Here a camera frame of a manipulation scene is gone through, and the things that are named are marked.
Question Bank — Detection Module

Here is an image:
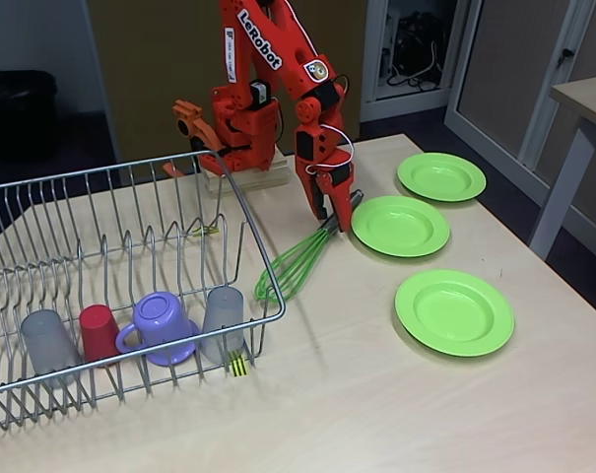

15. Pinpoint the green whisk with metal handle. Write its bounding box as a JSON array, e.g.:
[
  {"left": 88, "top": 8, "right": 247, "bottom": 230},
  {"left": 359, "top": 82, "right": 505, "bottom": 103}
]
[{"left": 251, "top": 189, "right": 365, "bottom": 302}]

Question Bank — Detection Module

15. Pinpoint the translucent grey plastic cup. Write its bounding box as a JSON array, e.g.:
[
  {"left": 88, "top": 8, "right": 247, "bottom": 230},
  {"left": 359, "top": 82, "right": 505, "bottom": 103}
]
[
  {"left": 20, "top": 308, "right": 85, "bottom": 388},
  {"left": 200, "top": 287, "right": 245, "bottom": 366}
]

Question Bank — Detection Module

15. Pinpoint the purple plastic mug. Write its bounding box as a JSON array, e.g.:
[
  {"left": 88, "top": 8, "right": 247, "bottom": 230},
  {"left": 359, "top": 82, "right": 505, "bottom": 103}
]
[{"left": 115, "top": 292, "right": 202, "bottom": 367}]

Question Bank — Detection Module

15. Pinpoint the red plastic cup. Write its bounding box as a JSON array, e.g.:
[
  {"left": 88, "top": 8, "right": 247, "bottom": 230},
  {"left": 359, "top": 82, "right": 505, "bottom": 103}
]
[{"left": 78, "top": 304, "right": 124, "bottom": 369}]

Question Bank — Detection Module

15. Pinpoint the wooden base block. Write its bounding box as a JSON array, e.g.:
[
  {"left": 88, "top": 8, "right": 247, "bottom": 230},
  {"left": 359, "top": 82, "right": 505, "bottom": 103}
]
[{"left": 201, "top": 147, "right": 294, "bottom": 198}]

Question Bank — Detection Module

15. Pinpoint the green plastic plate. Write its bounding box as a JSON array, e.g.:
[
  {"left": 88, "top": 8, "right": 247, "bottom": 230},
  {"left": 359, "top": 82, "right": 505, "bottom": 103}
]
[
  {"left": 395, "top": 152, "right": 488, "bottom": 203},
  {"left": 394, "top": 269, "right": 516, "bottom": 359},
  {"left": 350, "top": 194, "right": 451, "bottom": 258}
]

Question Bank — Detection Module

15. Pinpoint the orange table clamp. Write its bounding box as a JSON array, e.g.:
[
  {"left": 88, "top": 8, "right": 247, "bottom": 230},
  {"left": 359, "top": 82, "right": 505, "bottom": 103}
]
[{"left": 162, "top": 99, "right": 230, "bottom": 178}]

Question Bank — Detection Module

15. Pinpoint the yellow black striped tape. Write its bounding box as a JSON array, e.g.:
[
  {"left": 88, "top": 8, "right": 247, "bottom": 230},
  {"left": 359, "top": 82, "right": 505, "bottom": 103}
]
[{"left": 227, "top": 350, "right": 250, "bottom": 379}]

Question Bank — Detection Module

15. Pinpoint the white tambour door cabinet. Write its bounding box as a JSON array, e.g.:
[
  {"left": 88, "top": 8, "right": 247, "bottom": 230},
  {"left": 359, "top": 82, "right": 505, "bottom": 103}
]
[{"left": 361, "top": 0, "right": 596, "bottom": 237}]

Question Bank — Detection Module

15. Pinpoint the brown pin board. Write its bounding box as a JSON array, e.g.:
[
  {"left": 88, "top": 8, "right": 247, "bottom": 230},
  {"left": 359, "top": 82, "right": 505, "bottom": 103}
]
[{"left": 86, "top": 0, "right": 367, "bottom": 164}]

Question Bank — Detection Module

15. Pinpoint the beige side table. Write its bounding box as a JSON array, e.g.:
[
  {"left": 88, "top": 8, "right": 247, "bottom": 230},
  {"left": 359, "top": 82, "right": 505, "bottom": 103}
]
[{"left": 528, "top": 73, "right": 596, "bottom": 260}]

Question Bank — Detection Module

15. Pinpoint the tangled cables and electronics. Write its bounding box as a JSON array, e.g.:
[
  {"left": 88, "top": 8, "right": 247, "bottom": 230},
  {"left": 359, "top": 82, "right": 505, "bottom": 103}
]
[{"left": 386, "top": 10, "right": 446, "bottom": 93}]

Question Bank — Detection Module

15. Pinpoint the metal wire dish rack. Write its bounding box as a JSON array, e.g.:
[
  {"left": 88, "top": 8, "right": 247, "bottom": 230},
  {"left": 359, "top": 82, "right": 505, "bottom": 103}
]
[{"left": 0, "top": 150, "right": 288, "bottom": 436}]

